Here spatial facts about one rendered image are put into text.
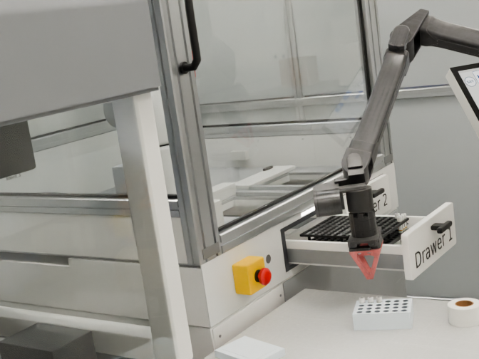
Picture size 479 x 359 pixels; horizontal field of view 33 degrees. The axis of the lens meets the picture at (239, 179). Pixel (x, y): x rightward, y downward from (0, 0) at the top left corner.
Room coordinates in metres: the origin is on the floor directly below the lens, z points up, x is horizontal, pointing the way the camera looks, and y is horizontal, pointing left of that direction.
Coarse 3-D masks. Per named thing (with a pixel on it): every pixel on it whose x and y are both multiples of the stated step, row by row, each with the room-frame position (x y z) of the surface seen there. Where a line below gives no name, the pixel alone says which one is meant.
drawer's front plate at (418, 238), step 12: (444, 204) 1.96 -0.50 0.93; (432, 216) 1.87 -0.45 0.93; (444, 216) 1.92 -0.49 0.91; (420, 228) 1.80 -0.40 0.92; (408, 240) 1.74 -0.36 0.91; (420, 240) 1.79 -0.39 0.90; (432, 240) 1.85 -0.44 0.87; (444, 240) 1.91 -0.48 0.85; (408, 252) 1.74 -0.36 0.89; (444, 252) 1.91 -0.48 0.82; (408, 264) 1.74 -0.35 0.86; (408, 276) 1.75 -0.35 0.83
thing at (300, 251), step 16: (288, 240) 1.96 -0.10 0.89; (304, 240) 1.94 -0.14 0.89; (400, 240) 2.01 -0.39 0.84; (288, 256) 1.95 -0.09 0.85; (304, 256) 1.92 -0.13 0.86; (320, 256) 1.90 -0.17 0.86; (336, 256) 1.87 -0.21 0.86; (368, 256) 1.82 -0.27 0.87; (384, 256) 1.80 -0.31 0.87; (400, 256) 1.77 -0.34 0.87
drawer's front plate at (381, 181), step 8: (384, 176) 2.40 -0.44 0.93; (368, 184) 2.31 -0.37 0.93; (376, 184) 2.35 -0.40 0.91; (384, 184) 2.39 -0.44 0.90; (384, 192) 2.39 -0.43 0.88; (344, 200) 2.19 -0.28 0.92; (376, 200) 2.34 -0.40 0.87; (384, 200) 2.38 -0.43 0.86; (376, 208) 2.34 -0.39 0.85; (384, 208) 2.38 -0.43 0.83
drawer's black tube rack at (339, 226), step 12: (336, 216) 2.10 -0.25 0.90; (348, 216) 2.09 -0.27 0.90; (312, 228) 2.02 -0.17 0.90; (324, 228) 2.00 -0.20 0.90; (336, 228) 1.98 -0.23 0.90; (348, 228) 1.97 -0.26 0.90; (384, 228) 1.93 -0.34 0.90; (312, 240) 2.01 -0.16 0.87; (324, 240) 1.99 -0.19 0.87; (336, 240) 1.97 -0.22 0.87; (384, 240) 1.91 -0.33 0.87; (396, 240) 1.92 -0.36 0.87
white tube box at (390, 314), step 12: (384, 300) 1.70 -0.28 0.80; (396, 300) 1.69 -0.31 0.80; (408, 300) 1.68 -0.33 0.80; (360, 312) 1.66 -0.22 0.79; (372, 312) 1.64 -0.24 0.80; (384, 312) 1.63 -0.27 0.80; (396, 312) 1.62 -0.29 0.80; (408, 312) 1.61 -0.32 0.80; (360, 324) 1.64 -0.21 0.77; (372, 324) 1.63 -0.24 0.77; (384, 324) 1.63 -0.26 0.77; (396, 324) 1.62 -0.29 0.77; (408, 324) 1.61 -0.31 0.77
